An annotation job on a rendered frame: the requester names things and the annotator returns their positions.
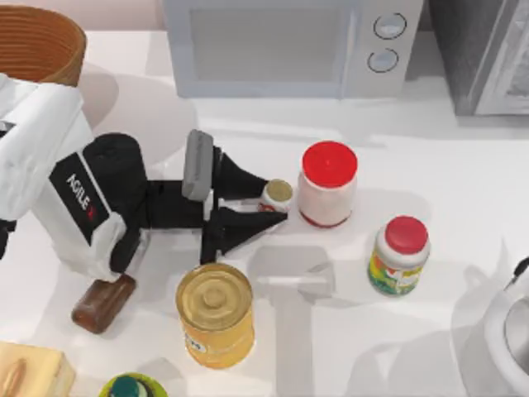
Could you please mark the small white jar gold lid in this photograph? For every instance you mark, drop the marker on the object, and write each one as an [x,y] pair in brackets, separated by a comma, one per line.
[279,194]

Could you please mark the pale grey rounded box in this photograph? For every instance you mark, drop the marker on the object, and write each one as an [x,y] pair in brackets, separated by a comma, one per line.
[197,165]

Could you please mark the large white jar red lid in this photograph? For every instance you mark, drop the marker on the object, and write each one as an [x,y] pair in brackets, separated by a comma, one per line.
[328,186]

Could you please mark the yellow can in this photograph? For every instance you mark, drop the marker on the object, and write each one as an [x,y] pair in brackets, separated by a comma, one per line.
[217,314]

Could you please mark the brown bottle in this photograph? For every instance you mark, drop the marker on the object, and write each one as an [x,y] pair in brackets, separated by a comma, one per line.
[103,304]

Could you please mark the microwave door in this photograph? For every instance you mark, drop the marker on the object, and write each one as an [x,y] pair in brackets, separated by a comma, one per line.
[264,45]

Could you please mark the pale microwave oven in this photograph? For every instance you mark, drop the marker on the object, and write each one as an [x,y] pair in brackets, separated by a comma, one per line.
[289,45]

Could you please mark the green yellow jar red lid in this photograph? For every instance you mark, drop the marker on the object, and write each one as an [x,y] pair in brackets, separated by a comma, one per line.
[398,260]

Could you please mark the green bottle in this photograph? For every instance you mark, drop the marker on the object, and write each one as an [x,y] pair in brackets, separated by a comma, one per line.
[132,386]

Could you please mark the microwave knob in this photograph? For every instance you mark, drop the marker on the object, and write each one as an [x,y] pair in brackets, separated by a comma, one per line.
[389,25]
[383,60]

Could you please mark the brown wooden basket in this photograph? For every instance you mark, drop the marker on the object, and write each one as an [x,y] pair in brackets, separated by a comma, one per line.
[45,45]

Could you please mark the pale yellow bread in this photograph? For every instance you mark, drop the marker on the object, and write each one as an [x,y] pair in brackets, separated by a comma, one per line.
[33,370]

